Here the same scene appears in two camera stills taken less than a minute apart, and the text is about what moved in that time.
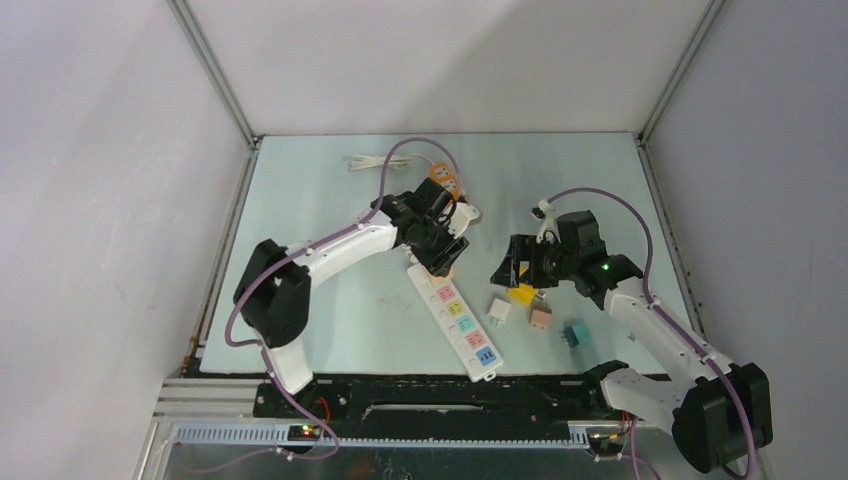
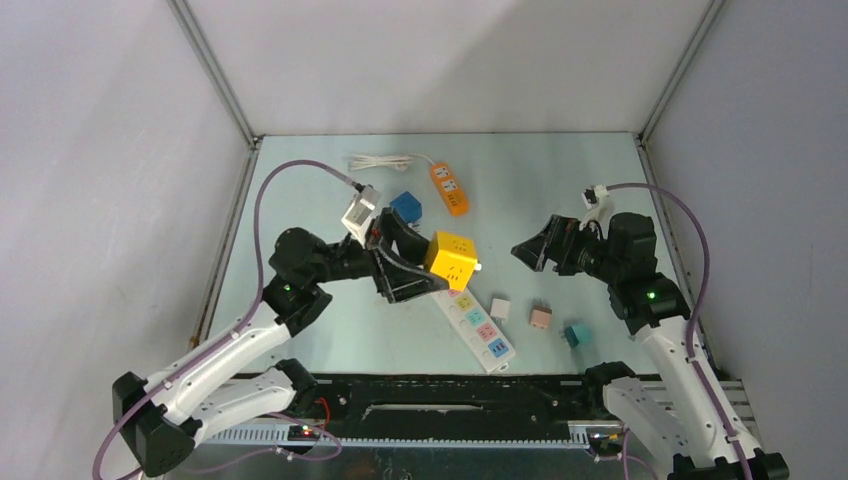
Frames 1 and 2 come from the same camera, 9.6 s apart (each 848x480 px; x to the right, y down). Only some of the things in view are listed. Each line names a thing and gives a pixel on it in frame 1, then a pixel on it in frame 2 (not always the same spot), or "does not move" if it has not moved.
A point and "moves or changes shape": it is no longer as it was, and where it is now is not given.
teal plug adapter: x=578 y=335 does not move
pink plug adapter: x=540 y=317 does not move
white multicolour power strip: x=458 y=323 moves or changes shape
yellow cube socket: x=524 y=294 to x=452 y=258
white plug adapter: x=499 y=310 does not move
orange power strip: x=442 y=173 does not move
